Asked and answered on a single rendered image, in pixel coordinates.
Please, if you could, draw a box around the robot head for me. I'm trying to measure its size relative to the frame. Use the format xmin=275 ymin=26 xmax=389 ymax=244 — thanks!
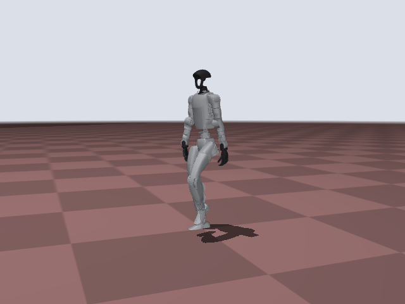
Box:
xmin=193 ymin=70 xmax=211 ymax=94

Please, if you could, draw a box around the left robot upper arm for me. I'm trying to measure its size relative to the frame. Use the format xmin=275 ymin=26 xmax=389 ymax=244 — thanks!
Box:
xmin=207 ymin=94 xmax=222 ymax=127

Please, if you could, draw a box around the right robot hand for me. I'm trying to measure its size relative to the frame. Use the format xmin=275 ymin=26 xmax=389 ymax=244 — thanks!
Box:
xmin=182 ymin=141 xmax=189 ymax=161

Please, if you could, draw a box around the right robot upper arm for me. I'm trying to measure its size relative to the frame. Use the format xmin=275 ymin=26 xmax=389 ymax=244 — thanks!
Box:
xmin=184 ymin=95 xmax=194 ymax=126

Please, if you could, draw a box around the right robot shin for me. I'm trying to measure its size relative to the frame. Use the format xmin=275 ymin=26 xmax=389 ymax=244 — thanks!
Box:
xmin=193 ymin=194 xmax=206 ymax=224

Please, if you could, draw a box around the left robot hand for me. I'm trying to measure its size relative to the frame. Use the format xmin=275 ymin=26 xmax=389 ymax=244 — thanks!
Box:
xmin=218 ymin=144 xmax=228 ymax=166

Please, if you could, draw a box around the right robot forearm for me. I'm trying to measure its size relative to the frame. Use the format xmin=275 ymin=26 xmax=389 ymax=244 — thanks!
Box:
xmin=181 ymin=123 xmax=192 ymax=146

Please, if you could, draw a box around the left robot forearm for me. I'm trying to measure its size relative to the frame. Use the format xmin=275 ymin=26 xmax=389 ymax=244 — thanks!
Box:
xmin=216 ymin=119 xmax=228 ymax=149

